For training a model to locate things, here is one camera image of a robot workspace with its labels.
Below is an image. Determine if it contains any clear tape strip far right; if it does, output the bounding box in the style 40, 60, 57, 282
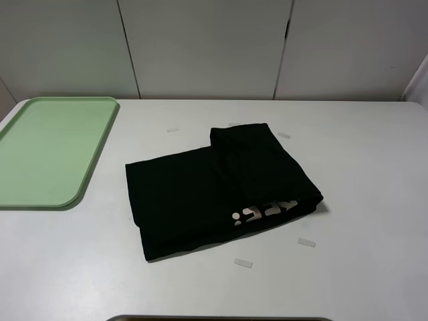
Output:
278, 132, 291, 139

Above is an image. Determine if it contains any black short sleeve t-shirt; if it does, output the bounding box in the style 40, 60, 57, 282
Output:
125, 123, 323, 261

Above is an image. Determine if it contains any clear tape strip near right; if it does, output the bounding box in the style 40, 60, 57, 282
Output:
298, 237, 316, 247

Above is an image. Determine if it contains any clear tape strip near centre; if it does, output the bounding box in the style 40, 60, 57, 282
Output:
234, 258, 253, 268

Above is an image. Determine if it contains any light green plastic tray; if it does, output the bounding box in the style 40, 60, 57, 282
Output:
1, 97, 119, 209

